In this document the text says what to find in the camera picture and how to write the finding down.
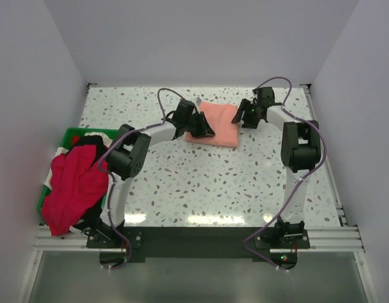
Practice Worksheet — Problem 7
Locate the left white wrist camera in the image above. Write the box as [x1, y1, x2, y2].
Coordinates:
[195, 97, 202, 106]

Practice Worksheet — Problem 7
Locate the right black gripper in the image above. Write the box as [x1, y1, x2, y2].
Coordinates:
[231, 99, 261, 130]

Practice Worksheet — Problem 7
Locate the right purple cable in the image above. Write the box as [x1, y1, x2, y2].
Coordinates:
[243, 76, 328, 264]

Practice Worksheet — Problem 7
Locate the aluminium frame rail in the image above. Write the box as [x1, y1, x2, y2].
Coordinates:
[33, 227, 364, 253]

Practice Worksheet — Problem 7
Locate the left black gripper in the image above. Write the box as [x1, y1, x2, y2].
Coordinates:
[184, 112, 215, 139]

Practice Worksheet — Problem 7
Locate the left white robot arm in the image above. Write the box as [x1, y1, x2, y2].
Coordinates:
[96, 99, 215, 247]

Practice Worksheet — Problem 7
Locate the salmon pink t shirt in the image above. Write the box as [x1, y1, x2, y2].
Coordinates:
[185, 102, 239, 148]

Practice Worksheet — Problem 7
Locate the black garment in basket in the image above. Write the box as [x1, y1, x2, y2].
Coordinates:
[67, 133, 108, 230]

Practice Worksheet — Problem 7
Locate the purple cable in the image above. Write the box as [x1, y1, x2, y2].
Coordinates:
[96, 88, 185, 270]
[243, 76, 328, 264]

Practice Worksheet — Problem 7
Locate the red t shirt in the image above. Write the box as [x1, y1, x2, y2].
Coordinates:
[41, 145, 108, 236]

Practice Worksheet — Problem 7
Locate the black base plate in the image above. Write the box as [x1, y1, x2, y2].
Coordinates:
[86, 227, 311, 269]

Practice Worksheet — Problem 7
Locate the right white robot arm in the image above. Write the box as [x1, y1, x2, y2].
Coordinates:
[231, 87, 322, 248]

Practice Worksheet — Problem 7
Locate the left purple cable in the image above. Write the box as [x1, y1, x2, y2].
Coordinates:
[96, 88, 185, 270]

